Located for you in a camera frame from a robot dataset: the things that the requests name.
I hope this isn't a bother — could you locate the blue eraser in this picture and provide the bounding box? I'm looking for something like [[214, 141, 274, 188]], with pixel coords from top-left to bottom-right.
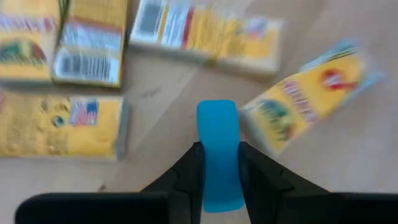
[[196, 99, 246, 214]]

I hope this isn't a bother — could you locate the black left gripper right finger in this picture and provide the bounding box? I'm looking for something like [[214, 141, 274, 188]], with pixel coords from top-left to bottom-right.
[[239, 142, 398, 224]]

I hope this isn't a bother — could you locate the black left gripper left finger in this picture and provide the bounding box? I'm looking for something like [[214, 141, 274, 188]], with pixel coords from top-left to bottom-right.
[[15, 142, 206, 224]]

